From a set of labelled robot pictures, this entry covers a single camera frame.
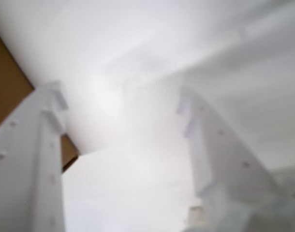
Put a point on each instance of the brown cardboard box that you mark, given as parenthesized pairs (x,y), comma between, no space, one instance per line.
(7,79)

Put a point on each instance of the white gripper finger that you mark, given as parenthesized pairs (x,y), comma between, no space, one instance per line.
(220,159)
(26,157)

